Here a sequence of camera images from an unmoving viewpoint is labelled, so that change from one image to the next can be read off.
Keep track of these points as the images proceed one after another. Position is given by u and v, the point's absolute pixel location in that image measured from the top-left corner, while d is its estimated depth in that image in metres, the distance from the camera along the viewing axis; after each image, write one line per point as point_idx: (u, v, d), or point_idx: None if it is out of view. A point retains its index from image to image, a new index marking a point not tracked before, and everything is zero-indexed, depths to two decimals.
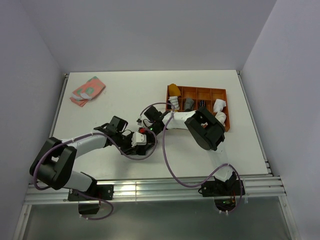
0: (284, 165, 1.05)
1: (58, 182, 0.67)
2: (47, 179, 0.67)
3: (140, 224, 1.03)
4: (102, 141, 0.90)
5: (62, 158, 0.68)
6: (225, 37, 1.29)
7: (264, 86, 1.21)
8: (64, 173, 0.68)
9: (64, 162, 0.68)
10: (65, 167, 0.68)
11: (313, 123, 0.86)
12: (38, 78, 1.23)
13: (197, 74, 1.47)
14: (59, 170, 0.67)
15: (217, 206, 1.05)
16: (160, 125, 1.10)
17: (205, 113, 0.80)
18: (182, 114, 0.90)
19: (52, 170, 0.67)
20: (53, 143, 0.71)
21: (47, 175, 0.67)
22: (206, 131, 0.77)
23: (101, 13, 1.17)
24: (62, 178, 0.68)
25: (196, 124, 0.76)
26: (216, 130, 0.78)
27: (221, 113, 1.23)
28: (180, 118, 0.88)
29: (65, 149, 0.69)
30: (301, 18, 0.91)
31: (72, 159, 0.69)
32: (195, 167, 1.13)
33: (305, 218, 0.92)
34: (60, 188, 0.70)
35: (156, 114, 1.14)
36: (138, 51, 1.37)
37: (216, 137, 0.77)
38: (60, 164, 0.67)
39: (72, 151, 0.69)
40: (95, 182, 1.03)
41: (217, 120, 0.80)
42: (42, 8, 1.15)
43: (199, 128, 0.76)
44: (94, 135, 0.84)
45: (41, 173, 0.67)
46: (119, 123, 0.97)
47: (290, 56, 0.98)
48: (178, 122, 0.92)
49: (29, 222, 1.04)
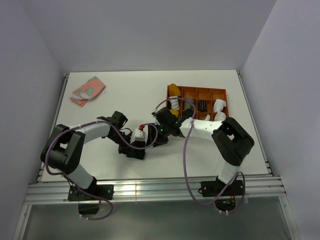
0: (284, 165, 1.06)
1: (68, 166, 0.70)
2: (58, 164, 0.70)
3: (140, 224, 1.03)
4: (106, 128, 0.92)
5: (72, 143, 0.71)
6: (225, 38, 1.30)
7: (264, 87, 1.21)
8: (74, 157, 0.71)
9: (74, 146, 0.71)
10: (75, 151, 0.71)
11: (313, 122, 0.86)
12: (38, 78, 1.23)
13: (198, 74, 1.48)
14: (69, 154, 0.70)
15: (217, 206, 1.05)
16: (175, 132, 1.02)
17: (233, 125, 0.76)
18: (205, 124, 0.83)
19: (63, 155, 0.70)
20: (61, 129, 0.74)
21: (58, 159, 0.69)
22: (235, 145, 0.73)
23: (102, 12, 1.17)
24: (72, 162, 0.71)
25: (224, 137, 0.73)
26: (245, 144, 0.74)
27: (221, 113, 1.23)
28: (204, 129, 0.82)
29: (74, 134, 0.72)
30: (301, 18, 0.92)
31: (81, 143, 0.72)
32: (195, 167, 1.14)
33: (305, 218, 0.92)
34: (70, 172, 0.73)
35: (171, 117, 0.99)
36: (139, 50, 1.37)
37: (245, 152, 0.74)
38: (70, 148, 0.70)
39: (80, 135, 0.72)
40: (95, 181, 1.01)
41: (246, 133, 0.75)
42: (43, 7, 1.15)
43: (227, 142, 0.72)
44: (98, 123, 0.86)
45: (52, 158, 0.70)
46: (121, 117, 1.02)
47: (291, 56, 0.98)
48: (200, 132, 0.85)
49: (29, 222, 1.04)
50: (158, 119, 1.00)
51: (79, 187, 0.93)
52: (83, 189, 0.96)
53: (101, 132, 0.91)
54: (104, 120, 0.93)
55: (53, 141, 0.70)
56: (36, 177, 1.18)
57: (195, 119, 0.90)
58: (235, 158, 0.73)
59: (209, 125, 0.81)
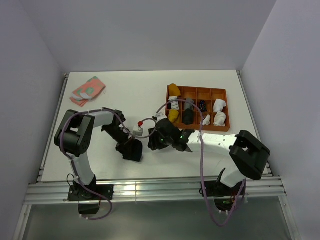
0: (284, 165, 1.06)
1: (81, 146, 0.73)
2: (71, 145, 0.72)
3: (140, 224, 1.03)
4: (110, 117, 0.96)
5: (83, 124, 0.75)
6: (225, 38, 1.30)
7: (264, 86, 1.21)
8: (86, 138, 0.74)
9: (86, 128, 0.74)
10: (87, 133, 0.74)
11: (313, 122, 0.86)
12: (38, 78, 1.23)
13: (198, 74, 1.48)
14: (82, 135, 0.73)
15: (217, 206, 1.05)
16: (180, 148, 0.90)
17: (250, 138, 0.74)
18: (217, 139, 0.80)
19: (75, 136, 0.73)
20: (72, 114, 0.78)
21: (71, 141, 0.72)
22: (254, 161, 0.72)
23: (101, 12, 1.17)
24: (84, 143, 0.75)
25: (243, 154, 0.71)
26: (262, 156, 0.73)
27: (221, 113, 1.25)
28: (217, 145, 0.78)
29: (85, 116, 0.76)
30: (301, 18, 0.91)
31: (91, 126, 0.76)
32: (195, 167, 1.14)
33: (305, 218, 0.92)
34: (81, 153, 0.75)
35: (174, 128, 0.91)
36: (139, 51, 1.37)
37: (264, 166, 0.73)
38: (82, 130, 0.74)
39: (91, 118, 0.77)
40: (95, 180, 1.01)
41: (263, 144, 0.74)
42: (43, 7, 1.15)
43: (248, 160, 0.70)
44: (103, 112, 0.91)
45: (66, 139, 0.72)
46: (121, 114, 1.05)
47: (291, 56, 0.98)
48: (212, 148, 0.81)
49: (29, 222, 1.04)
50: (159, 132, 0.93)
51: (81, 182, 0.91)
52: (84, 185, 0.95)
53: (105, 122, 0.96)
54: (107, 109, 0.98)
55: (66, 123, 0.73)
56: (36, 177, 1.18)
57: (203, 133, 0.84)
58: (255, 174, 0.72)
59: (222, 139, 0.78)
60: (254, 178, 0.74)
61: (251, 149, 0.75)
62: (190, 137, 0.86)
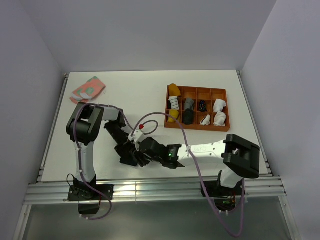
0: (284, 165, 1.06)
1: (92, 135, 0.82)
2: (83, 133, 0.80)
3: (140, 224, 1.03)
4: (115, 113, 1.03)
5: (93, 115, 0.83)
6: (225, 38, 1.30)
7: (264, 86, 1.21)
8: (96, 128, 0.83)
9: (96, 118, 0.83)
10: (97, 122, 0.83)
11: (312, 122, 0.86)
12: (37, 78, 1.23)
13: (198, 74, 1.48)
14: (93, 124, 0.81)
15: (217, 206, 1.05)
16: (172, 165, 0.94)
17: (238, 141, 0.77)
18: (206, 149, 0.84)
19: (86, 125, 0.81)
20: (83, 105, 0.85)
21: (83, 129, 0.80)
22: (249, 162, 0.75)
23: (101, 12, 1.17)
24: (95, 132, 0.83)
25: (237, 159, 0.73)
26: (254, 154, 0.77)
27: (221, 113, 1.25)
28: (209, 154, 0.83)
29: (95, 108, 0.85)
30: (301, 18, 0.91)
31: (101, 117, 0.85)
32: (195, 167, 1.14)
33: (305, 218, 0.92)
34: (91, 141, 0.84)
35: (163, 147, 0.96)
36: (138, 51, 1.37)
37: (258, 163, 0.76)
38: (93, 120, 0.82)
39: (101, 110, 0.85)
40: (95, 179, 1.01)
41: (251, 143, 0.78)
42: (43, 7, 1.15)
43: (243, 163, 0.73)
44: (109, 107, 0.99)
45: (78, 129, 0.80)
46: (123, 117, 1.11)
47: (291, 56, 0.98)
48: (204, 159, 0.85)
49: (29, 222, 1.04)
50: (146, 154, 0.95)
51: (83, 176, 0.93)
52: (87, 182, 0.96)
53: (112, 117, 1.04)
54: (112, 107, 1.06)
55: (78, 113, 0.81)
56: (36, 177, 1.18)
57: (192, 146, 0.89)
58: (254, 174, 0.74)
59: (212, 149, 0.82)
60: (253, 178, 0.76)
61: (241, 150, 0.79)
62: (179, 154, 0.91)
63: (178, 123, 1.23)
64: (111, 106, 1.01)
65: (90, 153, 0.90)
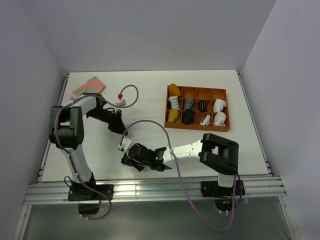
0: (284, 165, 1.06)
1: (78, 137, 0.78)
2: (68, 138, 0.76)
3: (140, 224, 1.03)
4: (93, 101, 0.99)
5: (73, 118, 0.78)
6: (226, 37, 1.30)
7: (264, 86, 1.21)
8: (80, 129, 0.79)
9: (77, 119, 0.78)
10: (79, 124, 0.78)
11: (312, 122, 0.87)
12: (38, 78, 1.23)
13: (197, 74, 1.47)
14: (76, 126, 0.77)
15: (217, 206, 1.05)
16: (160, 168, 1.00)
17: (214, 139, 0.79)
18: (187, 149, 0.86)
19: (69, 129, 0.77)
20: (57, 109, 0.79)
21: (67, 134, 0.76)
22: (226, 158, 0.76)
23: (101, 13, 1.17)
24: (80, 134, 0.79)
25: (213, 156, 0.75)
26: (232, 152, 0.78)
27: (221, 113, 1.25)
28: (188, 155, 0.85)
29: (72, 109, 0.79)
30: (301, 18, 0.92)
31: (80, 116, 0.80)
32: (196, 167, 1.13)
33: (305, 218, 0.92)
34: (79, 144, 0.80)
35: (148, 153, 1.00)
36: (138, 51, 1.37)
37: (236, 160, 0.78)
38: (74, 122, 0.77)
39: (78, 109, 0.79)
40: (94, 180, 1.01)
41: (228, 141, 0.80)
42: (43, 7, 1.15)
43: (219, 159, 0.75)
44: (84, 98, 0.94)
45: (62, 135, 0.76)
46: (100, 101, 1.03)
47: (290, 56, 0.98)
48: (184, 159, 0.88)
49: (29, 222, 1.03)
50: (133, 159, 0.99)
51: (82, 179, 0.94)
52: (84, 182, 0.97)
53: (91, 106, 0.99)
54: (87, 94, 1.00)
55: (57, 120, 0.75)
56: (36, 177, 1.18)
57: (174, 148, 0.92)
58: (232, 170, 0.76)
59: (191, 149, 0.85)
60: (232, 174, 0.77)
61: (220, 148, 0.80)
62: (164, 156, 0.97)
63: (178, 123, 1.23)
64: (86, 96, 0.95)
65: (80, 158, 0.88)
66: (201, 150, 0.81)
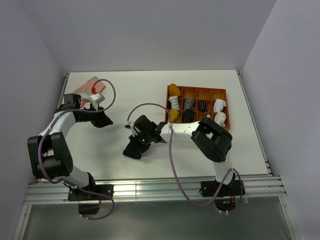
0: (284, 165, 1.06)
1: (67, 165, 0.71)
2: (57, 170, 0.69)
3: (140, 224, 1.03)
4: (69, 117, 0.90)
5: (56, 147, 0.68)
6: (226, 37, 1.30)
7: (264, 86, 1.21)
8: (66, 156, 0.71)
9: (61, 148, 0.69)
10: (64, 151, 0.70)
11: (312, 122, 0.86)
12: (37, 78, 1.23)
13: (197, 74, 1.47)
14: (62, 156, 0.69)
15: (217, 206, 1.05)
16: (156, 140, 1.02)
17: (211, 123, 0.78)
18: (184, 127, 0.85)
19: (56, 161, 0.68)
20: (36, 141, 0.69)
21: (54, 166, 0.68)
22: (215, 143, 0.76)
23: (101, 13, 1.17)
24: (68, 161, 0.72)
25: (205, 138, 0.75)
26: (224, 140, 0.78)
27: (221, 113, 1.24)
28: (183, 132, 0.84)
29: (52, 138, 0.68)
30: (301, 18, 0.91)
31: (64, 142, 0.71)
32: (195, 167, 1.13)
33: (305, 218, 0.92)
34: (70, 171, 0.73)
35: (149, 125, 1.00)
36: (138, 51, 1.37)
37: (225, 148, 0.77)
38: (58, 151, 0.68)
39: (60, 136, 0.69)
40: (93, 181, 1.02)
41: (224, 130, 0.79)
42: (43, 7, 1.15)
43: (208, 141, 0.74)
44: (61, 117, 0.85)
45: (49, 168, 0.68)
46: (74, 98, 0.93)
47: (290, 56, 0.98)
48: (180, 135, 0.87)
49: (29, 222, 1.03)
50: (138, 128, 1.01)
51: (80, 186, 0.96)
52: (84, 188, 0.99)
53: (69, 123, 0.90)
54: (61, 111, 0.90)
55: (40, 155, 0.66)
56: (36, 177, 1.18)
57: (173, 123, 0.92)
58: (217, 155, 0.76)
59: (188, 127, 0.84)
60: (217, 160, 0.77)
61: (213, 134, 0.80)
62: (162, 128, 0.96)
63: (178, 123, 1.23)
64: (62, 114, 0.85)
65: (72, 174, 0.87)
66: (195, 128, 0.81)
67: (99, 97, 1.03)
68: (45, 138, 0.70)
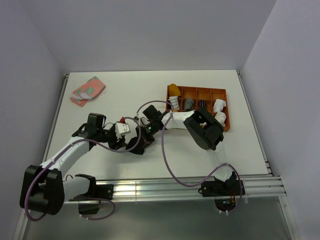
0: (284, 165, 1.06)
1: (53, 207, 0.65)
2: (41, 208, 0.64)
3: (140, 224, 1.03)
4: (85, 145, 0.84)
5: (48, 186, 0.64)
6: (226, 37, 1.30)
7: (265, 87, 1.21)
8: (56, 197, 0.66)
9: (53, 188, 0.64)
10: (54, 192, 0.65)
11: (312, 122, 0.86)
12: (37, 78, 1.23)
13: (197, 74, 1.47)
14: (50, 197, 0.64)
15: (217, 206, 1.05)
16: (159, 126, 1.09)
17: (205, 113, 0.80)
18: (181, 114, 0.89)
19: (43, 199, 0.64)
20: (33, 172, 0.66)
21: (39, 205, 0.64)
22: (206, 130, 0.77)
23: (101, 13, 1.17)
24: (56, 201, 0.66)
25: (195, 124, 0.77)
26: (215, 130, 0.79)
27: (221, 113, 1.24)
28: (179, 118, 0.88)
29: (49, 174, 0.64)
30: (301, 18, 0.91)
31: (59, 181, 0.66)
32: (196, 167, 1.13)
33: (305, 218, 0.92)
34: (57, 212, 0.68)
35: (155, 113, 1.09)
36: (138, 51, 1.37)
37: (215, 137, 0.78)
38: (48, 191, 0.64)
39: (57, 175, 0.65)
40: (93, 184, 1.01)
41: (216, 120, 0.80)
42: (43, 7, 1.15)
43: (198, 128, 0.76)
44: (73, 146, 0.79)
45: (33, 204, 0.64)
46: (96, 119, 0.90)
47: (290, 56, 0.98)
48: (177, 122, 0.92)
49: (29, 222, 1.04)
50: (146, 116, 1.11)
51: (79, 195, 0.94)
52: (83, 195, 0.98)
53: (83, 152, 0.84)
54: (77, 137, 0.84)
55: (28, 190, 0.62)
56: None
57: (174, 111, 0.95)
58: (206, 142, 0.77)
59: (184, 114, 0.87)
60: (206, 147, 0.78)
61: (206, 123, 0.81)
62: (163, 116, 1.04)
63: None
64: (75, 142, 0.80)
65: (72, 192, 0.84)
66: (189, 115, 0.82)
67: (126, 130, 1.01)
68: (42, 173, 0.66)
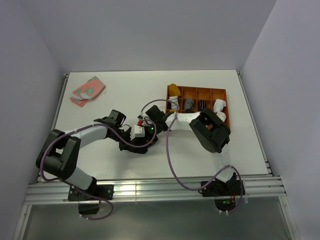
0: (284, 165, 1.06)
1: (64, 172, 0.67)
2: (54, 170, 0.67)
3: (140, 224, 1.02)
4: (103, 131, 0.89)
5: (66, 148, 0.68)
6: (226, 37, 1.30)
7: (265, 86, 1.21)
8: (70, 163, 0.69)
9: (70, 151, 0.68)
10: (71, 157, 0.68)
11: (312, 122, 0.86)
12: (37, 78, 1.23)
13: (197, 74, 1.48)
14: (65, 159, 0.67)
15: (217, 206, 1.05)
16: (163, 127, 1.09)
17: (211, 114, 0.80)
18: (185, 116, 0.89)
19: (58, 160, 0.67)
20: (56, 135, 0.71)
21: (53, 166, 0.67)
22: (211, 133, 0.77)
23: (101, 13, 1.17)
24: (69, 168, 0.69)
25: (201, 125, 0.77)
26: (221, 132, 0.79)
27: (221, 113, 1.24)
28: (185, 120, 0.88)
29: (70, 138, 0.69)
30: (301, 18, 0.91)
31: (77, 149, 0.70)
32: (195, 167, 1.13)
33: (305, 218, 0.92)
34: (66, 179, 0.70)
35: (158, 114, 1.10)
36: (138, 51, 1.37)
37: (221, 139, 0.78)
38: (65, 153, 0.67)
39: (76, 140, 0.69)
40: (94, 183, 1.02)
41: (222, 122, 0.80)
42: (43, 8, 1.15)
43: (204, 130, 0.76)
44: (95, 127, 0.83)
45: (47, 164, 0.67)
46: (118, 115, 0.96)
47: (291, 56, 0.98)
48: (182, 124, 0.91)
49: (29, 222, 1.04)
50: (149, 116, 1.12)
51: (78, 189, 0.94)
52: (83, 190, 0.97)
53: (99, 136, 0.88)
54: (100, 121, 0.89)
55: (48, 148, 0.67)
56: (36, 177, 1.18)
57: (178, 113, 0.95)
58: (211, 145, 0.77)
59: (189, 116, 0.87)
60: (212, 149, 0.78)
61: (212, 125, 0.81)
62: (167, 117, 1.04)
63: None
64: (97, 124, 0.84)
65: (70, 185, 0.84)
66: (195, 117, 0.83)
67: (141, 132, 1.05)
68: (63, 137, 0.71)
